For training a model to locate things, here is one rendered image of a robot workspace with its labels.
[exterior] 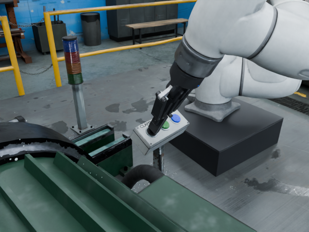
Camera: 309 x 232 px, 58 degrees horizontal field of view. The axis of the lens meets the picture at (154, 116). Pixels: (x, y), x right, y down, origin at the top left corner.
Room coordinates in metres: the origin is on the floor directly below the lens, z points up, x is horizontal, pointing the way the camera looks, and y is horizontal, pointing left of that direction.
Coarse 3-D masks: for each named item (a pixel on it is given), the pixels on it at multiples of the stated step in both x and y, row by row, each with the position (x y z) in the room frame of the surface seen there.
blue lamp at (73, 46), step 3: (63, 42) 1.09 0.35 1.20; (66, 42) 1.09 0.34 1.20; (69, 42) 1.09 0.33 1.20; (72, 42) 1.09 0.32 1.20; (75, 42) 1.10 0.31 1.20; (63, 45) 1.10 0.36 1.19; (66, 45) 1.09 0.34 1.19; (69, 45) 1.09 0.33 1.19; (72, 45) 1.09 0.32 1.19; (75, 45) 1.10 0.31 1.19; (63, 48) 1.10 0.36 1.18; (66, 48) 1.09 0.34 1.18; (69, 48) 1.09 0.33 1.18; (72, 48) 1.09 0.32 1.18; (75, 48) 1.10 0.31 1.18; (78, 48) 1.12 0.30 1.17; (66, 51) 1.09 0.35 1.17; (69, 51) 1.09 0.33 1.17; (72, 51) 1.09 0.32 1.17; (75, 51) 1.10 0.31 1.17
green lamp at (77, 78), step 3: (81, 72) 1.12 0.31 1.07; (69, 75) 1.09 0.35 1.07; (72, 75) 1.09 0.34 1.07; (75, 75) 1.09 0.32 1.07; (78, 75) 1.10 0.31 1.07; (81, 75) 1.11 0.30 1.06; (69, 78) 1.09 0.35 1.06; (72, 78) 1.09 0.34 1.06; (75, 78) 1.09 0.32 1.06; (78, 78) 1.09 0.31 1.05; (81, 78) 1.11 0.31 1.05; (69, 81) 1.09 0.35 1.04; (72, 81) 1.09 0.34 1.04; (75, 81) 1.09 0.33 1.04; (78, 81) 1.09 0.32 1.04; (81, 81) 1.11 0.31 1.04
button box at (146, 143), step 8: (176, 112) 0.76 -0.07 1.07; (168, 120) 0.72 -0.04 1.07; (184, 120) 0.74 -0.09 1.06; (136, 128) 0.65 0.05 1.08; (144, 128) 0.66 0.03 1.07; (168, 128) 0.68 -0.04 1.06; (176, 128) 0.70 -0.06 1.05; (184, 128) 0.73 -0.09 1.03; (136, 136) 0.65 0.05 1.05; (144, 136) 0.64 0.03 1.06; (152, 136) 0.64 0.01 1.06; (160, 136) 0.65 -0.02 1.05; (168, 136) 0.66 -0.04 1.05; (176, 136) 0.72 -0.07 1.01; (136, 144) 0.65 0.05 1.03; (144, 144) 0.63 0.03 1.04; (152, 144) 0.62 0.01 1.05; (160, 144) 0.66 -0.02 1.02; (144, 152) 0.63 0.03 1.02
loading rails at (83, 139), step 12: (96, 132) 0.89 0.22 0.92; (108, 132) 0.90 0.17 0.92; (84, 144) 0.82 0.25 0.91; (96, 144) 0.85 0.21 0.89; (108, 144) 0.81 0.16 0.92; (120, 144) 0.81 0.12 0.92; (96, 156) 0.73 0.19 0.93; (108, 156) 0.77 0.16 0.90; (120, 156) 0.80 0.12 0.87; (132, 156) 0.84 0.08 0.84; (108, 168) 0.76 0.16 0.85; (120, 168) 0.80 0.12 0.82
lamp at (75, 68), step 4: (68, 64) 1.09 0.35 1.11; (72, 64) 1.09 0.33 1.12; (76, 64) 1.09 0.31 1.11; (80, 64) 1.12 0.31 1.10; (68, 68) 1.09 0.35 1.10; (72, 68) 1.09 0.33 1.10; (76, 68) 1.09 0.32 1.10; (80, 68) 1.11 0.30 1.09; (68, 72) 1.09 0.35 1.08; (72, 72) 1.09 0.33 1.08; (76, 72) 1.09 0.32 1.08
